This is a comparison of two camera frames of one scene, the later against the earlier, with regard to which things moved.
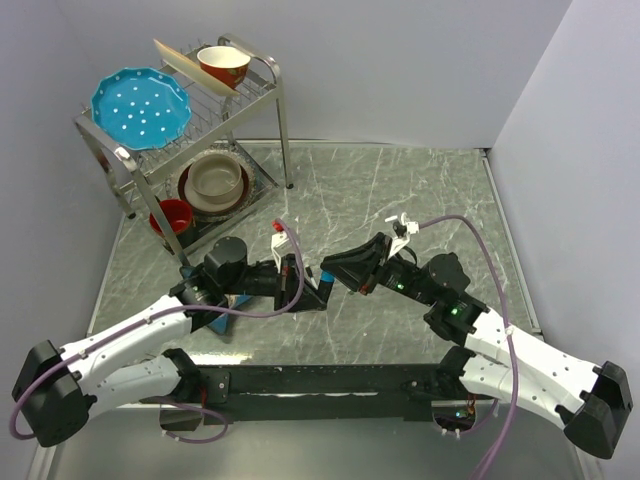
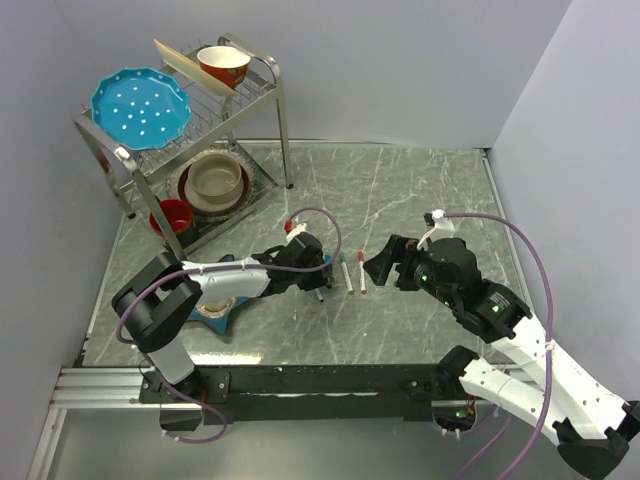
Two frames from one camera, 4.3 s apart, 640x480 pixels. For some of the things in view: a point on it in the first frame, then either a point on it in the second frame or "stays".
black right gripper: (360, 267) → (397, 247)
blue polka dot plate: (140, 109) stays
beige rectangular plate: (190, 70) stays
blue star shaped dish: (221, 323) stays
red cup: (178, 213) stays
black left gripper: (287, 282) → (322, 276)
